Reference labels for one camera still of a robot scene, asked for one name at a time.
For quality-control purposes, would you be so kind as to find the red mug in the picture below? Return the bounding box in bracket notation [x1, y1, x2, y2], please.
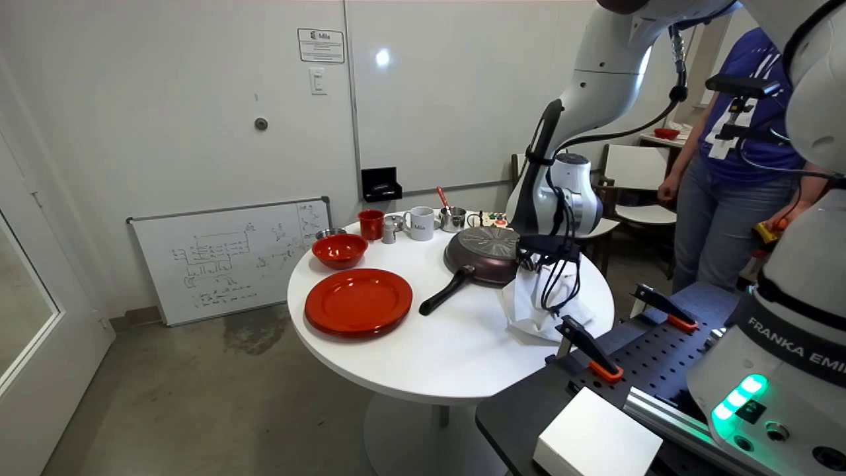
[358, 208, 386, 242]

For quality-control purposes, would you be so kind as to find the wooden toy board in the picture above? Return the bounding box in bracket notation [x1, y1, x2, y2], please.
[466, 208, 516, 233]

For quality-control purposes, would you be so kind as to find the person hand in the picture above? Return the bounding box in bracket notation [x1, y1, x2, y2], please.
[657, 170, 688, 208]

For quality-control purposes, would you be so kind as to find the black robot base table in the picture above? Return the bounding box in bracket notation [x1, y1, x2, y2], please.
[473, 281, 846, 476]

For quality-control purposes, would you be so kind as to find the orange handheld device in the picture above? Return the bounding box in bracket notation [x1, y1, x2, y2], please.
[752, 215, 790, 250]

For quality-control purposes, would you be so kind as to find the paper wall notice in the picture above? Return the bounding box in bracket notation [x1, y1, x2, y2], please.
[293, 24, 350, 67]

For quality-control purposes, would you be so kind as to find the red bowl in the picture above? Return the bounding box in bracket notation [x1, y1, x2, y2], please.
[309, 229, 371, 271]

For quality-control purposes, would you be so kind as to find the person in blue shirt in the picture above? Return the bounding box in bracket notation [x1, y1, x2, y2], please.
[657, 24, 831, 294]

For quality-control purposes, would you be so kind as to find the white mug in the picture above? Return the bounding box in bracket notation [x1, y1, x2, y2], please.
[403, 204, 440, 242]

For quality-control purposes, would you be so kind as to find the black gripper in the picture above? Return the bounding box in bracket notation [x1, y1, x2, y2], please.
[526, 260, 583, 318]

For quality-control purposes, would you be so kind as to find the small leaning whiteboard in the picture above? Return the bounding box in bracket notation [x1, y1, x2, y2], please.
[126, 193, 335, 327]

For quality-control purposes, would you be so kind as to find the black wall tray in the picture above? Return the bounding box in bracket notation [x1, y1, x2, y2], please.
[360, 164, 404, 204]

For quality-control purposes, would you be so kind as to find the aluminium rail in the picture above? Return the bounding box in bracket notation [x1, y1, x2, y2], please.
[621, 384, 720, 445]

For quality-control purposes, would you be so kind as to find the small wall label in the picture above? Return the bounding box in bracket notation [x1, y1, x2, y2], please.
[306, 67, 330, 100]

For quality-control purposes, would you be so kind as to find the steel pot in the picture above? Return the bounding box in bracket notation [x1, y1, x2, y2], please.
[436, 204, 470, 236]

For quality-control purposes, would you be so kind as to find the white towel with red stripes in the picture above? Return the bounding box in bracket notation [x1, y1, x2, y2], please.
[497, 262, 596, 342]

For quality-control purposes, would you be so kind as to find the dark chair with white seat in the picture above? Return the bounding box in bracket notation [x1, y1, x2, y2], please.
[580, 180, 621, 242]

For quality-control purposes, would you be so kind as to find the black clamp with orange tip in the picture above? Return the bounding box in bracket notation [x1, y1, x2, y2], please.
[633, 281, 703, 336]
[552, 312, 626, 385]

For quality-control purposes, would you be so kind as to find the red plate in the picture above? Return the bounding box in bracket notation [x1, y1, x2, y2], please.
[301, 268, 416, 342]

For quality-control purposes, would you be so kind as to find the white door with glass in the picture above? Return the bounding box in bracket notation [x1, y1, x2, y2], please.
[0, 61, 117, 476]

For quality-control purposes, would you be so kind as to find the white box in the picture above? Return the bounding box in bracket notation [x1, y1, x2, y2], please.
[532, 384, 666, 476]

